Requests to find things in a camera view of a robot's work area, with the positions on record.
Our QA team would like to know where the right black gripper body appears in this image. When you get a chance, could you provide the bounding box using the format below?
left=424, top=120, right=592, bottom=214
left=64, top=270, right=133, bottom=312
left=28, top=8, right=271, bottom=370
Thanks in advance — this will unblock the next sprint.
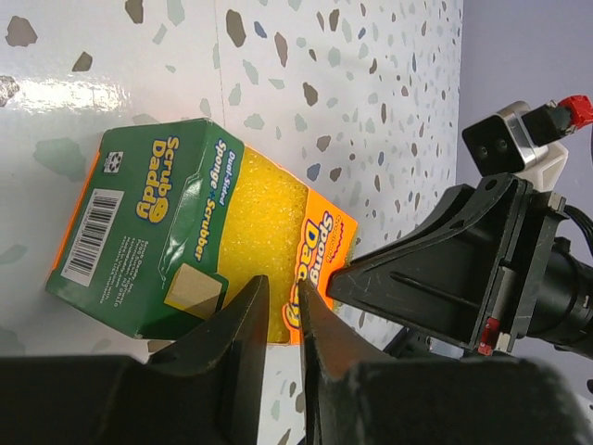
left=481, top=180, right=592, bottom=358

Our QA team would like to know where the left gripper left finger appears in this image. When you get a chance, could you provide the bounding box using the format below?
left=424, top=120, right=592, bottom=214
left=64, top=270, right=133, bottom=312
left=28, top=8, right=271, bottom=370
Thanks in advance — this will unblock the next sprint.
left=1, top=275, right=270, bottom=444

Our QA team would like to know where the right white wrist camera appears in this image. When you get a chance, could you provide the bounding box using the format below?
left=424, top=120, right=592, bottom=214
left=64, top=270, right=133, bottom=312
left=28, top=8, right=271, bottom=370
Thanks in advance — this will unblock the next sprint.
left=461, top=95, right=592, bottom=192

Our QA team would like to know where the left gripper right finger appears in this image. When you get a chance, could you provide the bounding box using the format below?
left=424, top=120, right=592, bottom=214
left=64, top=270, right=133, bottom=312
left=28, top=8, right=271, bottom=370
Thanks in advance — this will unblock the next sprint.
left=298, top=281, right=592, bottom=444

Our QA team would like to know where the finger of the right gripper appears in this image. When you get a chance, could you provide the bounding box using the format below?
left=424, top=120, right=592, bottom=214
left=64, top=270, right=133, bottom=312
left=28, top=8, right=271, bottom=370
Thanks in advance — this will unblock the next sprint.
left=327, top=174, right=528, bottom=348

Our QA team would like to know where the orange yellow sponge box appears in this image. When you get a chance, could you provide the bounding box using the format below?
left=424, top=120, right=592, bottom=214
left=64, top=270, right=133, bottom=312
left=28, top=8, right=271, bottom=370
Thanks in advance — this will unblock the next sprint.
left=45, top=119, right=358, bottom=345

